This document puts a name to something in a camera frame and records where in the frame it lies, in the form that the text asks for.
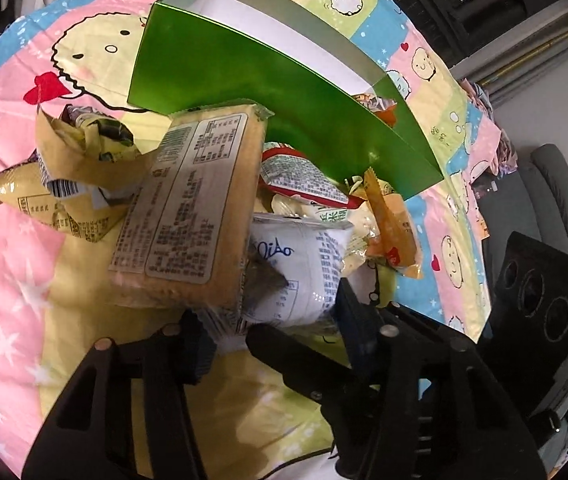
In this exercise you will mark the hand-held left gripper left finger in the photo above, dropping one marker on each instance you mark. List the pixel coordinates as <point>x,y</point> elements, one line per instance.
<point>199,355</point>

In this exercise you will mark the dark window frame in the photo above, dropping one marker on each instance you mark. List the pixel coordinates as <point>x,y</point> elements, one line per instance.
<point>463,5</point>

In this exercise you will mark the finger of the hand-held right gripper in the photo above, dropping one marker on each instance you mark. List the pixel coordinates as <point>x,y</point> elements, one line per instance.
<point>294,360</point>

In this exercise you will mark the grey sofa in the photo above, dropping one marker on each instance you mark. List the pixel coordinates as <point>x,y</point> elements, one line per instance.
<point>558,200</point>

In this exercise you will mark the pale yellow snack packet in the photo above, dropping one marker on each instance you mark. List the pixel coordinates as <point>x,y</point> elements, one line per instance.
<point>358,222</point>

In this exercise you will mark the tan biscuit pack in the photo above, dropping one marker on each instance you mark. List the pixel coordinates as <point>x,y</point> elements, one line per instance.
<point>189,200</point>

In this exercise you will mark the small dark device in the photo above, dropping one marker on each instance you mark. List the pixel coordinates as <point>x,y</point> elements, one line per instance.
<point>486,187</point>

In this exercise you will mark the printed cartoon blanket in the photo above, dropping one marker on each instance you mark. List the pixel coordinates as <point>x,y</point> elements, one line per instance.
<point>14,285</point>

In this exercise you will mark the red and white snack packet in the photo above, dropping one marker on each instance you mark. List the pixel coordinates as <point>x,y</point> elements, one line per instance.
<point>299,170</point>

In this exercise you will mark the orange owl print snack packet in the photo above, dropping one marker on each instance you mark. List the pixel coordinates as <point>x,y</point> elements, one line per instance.
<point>386,110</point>

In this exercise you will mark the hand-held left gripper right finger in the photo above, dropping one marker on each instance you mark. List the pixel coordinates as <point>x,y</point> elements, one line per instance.
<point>358,332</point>

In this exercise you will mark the green cardboard box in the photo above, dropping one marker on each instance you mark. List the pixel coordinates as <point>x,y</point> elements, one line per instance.
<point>264,70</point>

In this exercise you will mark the crumpled yellow snack packet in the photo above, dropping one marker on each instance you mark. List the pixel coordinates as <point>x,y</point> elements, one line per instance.
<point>79,135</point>

